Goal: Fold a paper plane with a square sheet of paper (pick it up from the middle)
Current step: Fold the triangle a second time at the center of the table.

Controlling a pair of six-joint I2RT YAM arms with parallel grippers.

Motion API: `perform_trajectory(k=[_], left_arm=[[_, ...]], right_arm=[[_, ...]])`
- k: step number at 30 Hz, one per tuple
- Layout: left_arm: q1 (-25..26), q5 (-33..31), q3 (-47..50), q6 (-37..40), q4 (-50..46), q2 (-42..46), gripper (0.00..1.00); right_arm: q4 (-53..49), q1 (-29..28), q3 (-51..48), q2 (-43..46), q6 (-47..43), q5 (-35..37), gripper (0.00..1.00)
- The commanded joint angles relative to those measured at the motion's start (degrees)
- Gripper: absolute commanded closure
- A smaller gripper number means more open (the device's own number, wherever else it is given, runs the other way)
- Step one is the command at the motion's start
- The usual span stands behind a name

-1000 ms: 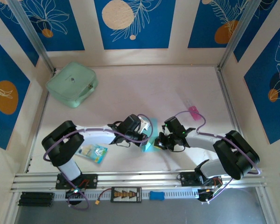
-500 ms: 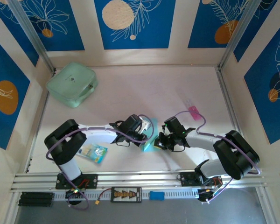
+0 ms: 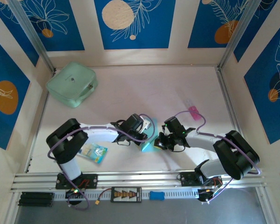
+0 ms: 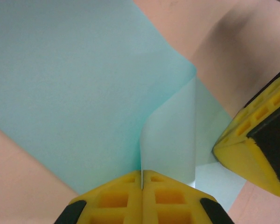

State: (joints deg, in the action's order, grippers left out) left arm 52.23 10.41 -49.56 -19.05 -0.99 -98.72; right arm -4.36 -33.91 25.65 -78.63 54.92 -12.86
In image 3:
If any light blue cloth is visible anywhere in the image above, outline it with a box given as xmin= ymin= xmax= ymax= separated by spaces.
xmin=140 ymin=117 xmax=159 ymax=154

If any pink clear plastic stick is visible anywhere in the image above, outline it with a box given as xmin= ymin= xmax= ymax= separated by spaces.
xmin=183 ymin=99 xmax=201 ymax=121

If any blue snack packet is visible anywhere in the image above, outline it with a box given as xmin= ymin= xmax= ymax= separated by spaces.
xmin=76 ymin=142 xmax=108 ymax=165

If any blue foam block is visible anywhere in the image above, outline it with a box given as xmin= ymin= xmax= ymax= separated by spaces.
xmin=149 ymin=190 xmax=165 ymax=201

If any black power distribution board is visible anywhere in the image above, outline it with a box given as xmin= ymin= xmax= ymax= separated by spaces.
xmin=110 ymin=187 xmax=142 ymax=203

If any mint green zipper pouch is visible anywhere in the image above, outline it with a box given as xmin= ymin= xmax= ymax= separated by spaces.
xmin=46 ymin=61 xmax=99 ymax=108

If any circuit board with green light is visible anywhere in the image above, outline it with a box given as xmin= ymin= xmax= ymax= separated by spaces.
xmin=65 ymin=188 xmax=85 ymax=199

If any black ribbed block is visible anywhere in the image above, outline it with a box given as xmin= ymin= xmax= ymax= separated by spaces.
xmin=18 ymin=191 xmax=55 ymax=207

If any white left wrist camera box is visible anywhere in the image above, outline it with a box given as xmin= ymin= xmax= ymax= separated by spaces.
xmin=140 ymin=118 xmax=153 ymax=132

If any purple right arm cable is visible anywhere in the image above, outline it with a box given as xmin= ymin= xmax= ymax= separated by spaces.
xmin=175 ymin=111 xmax=262 ymax=203

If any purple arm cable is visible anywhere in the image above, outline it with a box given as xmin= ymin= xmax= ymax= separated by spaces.
xmin=175 ymin=111 xmax=262 ymax=203
xmin=48 ymin=113 xmax=156 ymax=210

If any aluminium mounting rail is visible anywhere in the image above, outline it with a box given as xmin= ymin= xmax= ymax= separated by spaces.
xmin=10 ymin=168 xmax=268 ymax=194

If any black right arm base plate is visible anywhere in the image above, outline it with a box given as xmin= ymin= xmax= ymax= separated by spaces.
xmin=177 ymin=171 xmax=224 ymax=187

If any slotted grey cable duct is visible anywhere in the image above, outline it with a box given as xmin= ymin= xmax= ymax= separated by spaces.
xmin=53 ymin=188 xmax=199 ymax=202

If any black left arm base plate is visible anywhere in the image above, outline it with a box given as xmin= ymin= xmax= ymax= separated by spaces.
xmin=55 ymin=174 xmax=98 ymax=189

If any circuit board with orange wires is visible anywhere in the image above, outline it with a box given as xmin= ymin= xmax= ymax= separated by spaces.
xmin=197 ymin=188 xmax=219 ymax=203

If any brown wire with yellow plug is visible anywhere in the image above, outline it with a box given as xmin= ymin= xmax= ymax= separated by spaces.
xmin=95 ymin=188 xmax=112 ymax=206

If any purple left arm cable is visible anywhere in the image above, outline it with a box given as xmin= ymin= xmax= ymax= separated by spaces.
xmin=48 ymin=113 xmax=156 ymax=210

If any aluminium frame post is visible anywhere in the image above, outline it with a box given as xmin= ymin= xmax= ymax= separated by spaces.
xmin=216 ymin=0 xmax=260 ymax=72
xmin=7 ymin=0 xmax=57 ymax=73

